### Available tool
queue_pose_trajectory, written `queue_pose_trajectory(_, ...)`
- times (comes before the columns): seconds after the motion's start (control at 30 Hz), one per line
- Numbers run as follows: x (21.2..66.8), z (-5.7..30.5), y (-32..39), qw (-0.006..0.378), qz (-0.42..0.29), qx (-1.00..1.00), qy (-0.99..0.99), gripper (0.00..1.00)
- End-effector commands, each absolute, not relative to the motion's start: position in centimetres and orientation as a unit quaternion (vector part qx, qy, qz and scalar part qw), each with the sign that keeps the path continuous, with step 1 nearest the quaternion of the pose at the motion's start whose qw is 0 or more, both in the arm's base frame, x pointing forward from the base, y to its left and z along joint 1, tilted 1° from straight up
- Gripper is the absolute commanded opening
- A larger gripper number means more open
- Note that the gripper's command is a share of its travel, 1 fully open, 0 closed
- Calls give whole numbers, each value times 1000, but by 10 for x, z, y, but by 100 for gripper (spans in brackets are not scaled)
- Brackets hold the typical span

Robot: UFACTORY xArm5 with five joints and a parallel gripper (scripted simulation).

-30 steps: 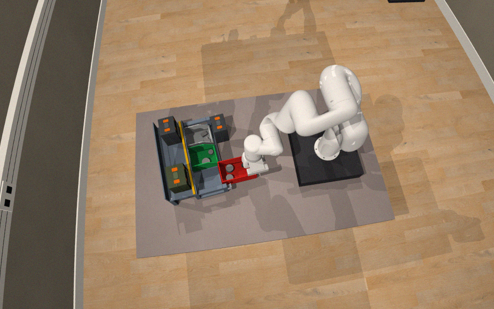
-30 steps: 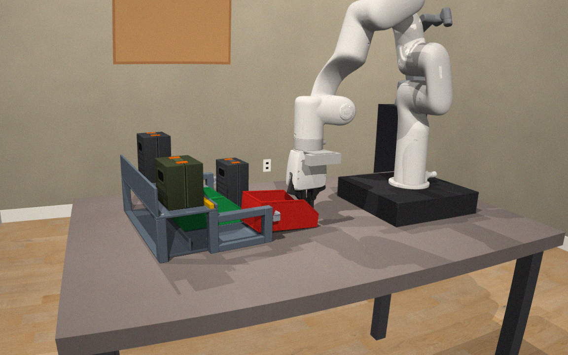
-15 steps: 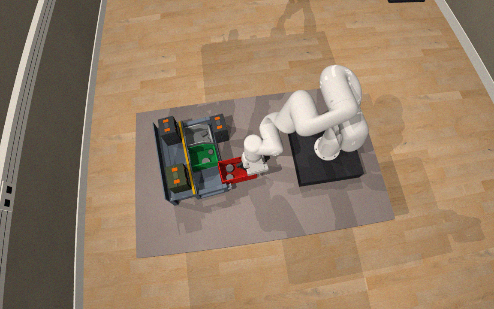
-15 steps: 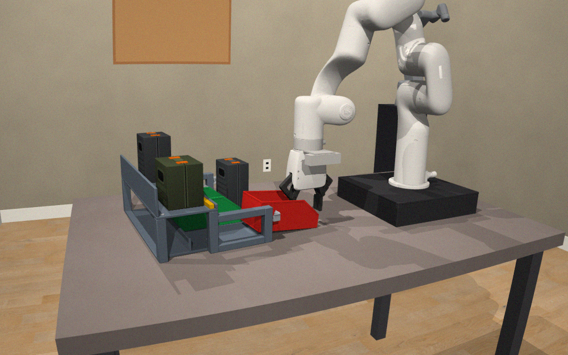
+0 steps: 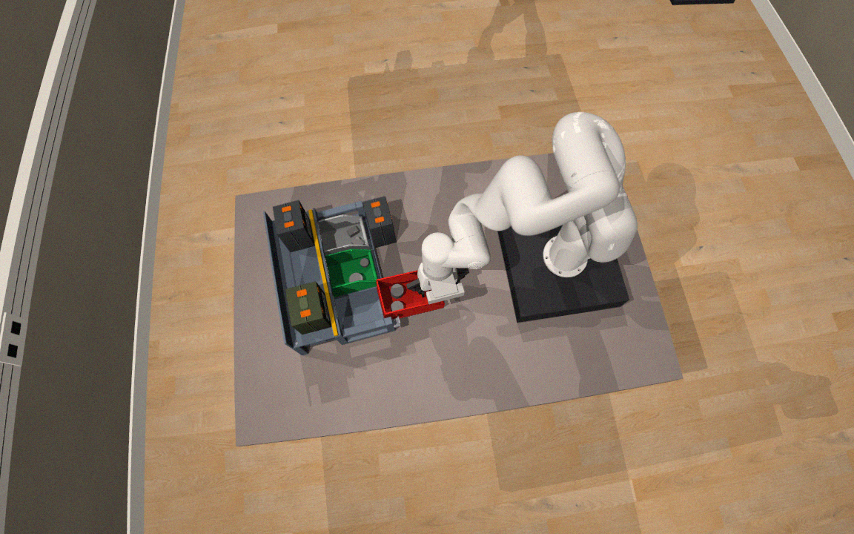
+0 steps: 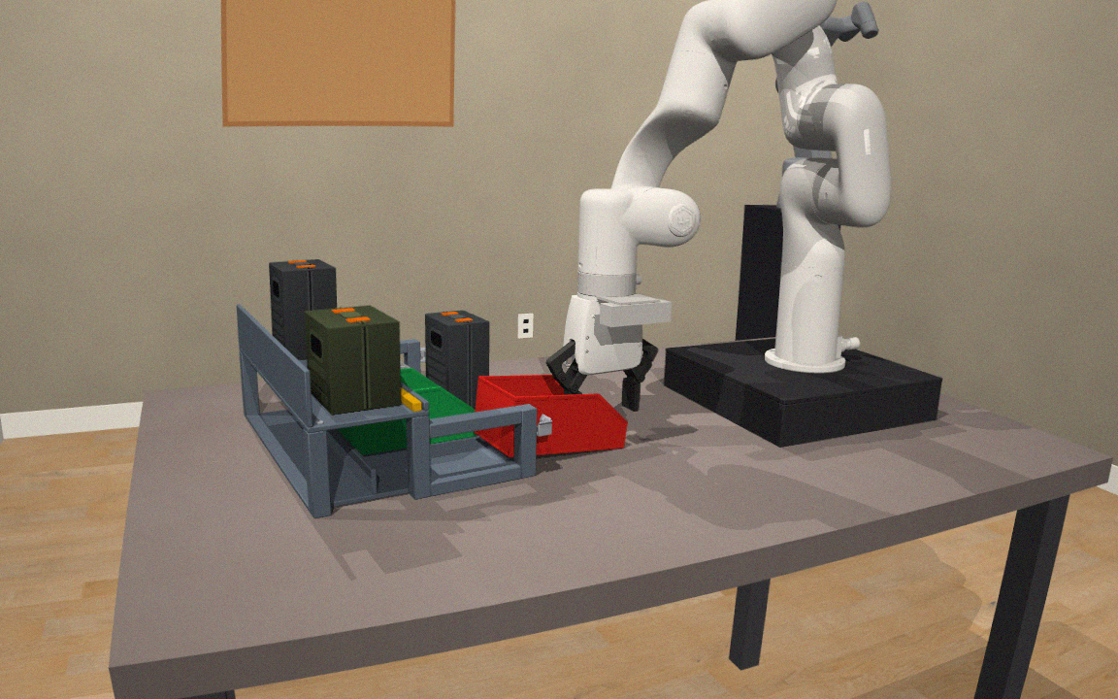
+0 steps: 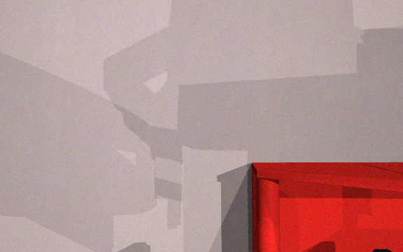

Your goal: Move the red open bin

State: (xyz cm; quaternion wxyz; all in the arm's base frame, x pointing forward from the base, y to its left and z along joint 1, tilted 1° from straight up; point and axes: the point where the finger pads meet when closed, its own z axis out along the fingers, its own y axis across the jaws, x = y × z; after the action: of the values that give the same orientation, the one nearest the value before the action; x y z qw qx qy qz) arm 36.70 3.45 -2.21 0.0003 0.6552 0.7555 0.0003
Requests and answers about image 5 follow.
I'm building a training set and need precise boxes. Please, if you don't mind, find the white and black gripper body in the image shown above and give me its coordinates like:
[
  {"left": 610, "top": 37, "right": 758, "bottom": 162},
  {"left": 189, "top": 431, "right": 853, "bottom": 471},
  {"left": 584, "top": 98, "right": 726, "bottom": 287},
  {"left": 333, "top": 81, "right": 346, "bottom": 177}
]
[{"left": 417, "top": 263, "right": 458, "bottom": 291}]

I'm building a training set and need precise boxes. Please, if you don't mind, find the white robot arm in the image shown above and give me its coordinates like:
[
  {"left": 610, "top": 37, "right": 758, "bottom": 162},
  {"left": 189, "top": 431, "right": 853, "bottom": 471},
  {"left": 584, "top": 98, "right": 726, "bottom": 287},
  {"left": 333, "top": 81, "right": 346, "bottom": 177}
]
[{"left": 422, "top": 112, "right": 638, "bottom": 304}]

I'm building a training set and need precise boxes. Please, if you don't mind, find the grey metal shelf rack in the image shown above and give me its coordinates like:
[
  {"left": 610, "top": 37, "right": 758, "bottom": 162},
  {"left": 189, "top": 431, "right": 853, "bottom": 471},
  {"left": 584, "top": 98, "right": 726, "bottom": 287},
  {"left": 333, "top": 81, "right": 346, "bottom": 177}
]
[{"left": 263, "top": 201, "right": 401, "bottom": 355}]

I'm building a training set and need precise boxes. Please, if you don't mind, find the yellow flat bar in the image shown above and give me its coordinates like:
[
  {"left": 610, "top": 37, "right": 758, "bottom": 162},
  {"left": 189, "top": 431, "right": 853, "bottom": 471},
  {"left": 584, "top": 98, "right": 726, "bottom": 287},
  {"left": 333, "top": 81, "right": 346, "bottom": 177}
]
[{"left": 308, "top": 209, "right": 338, "bottom": 336}]

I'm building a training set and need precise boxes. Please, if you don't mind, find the olive green case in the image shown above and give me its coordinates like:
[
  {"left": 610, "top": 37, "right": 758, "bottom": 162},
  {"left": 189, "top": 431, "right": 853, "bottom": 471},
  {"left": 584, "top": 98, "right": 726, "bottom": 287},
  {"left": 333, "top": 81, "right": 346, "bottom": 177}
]
[{"left": 285, "top": 281, "right": 331, "bottom": 334}]

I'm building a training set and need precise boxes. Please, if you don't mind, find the grey open bin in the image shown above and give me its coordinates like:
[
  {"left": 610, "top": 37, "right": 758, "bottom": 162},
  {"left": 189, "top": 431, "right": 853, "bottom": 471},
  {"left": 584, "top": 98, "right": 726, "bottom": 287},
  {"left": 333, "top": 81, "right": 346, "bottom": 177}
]
[{"left": 318, "top": 215, "right": 370, "bottom": 255}]

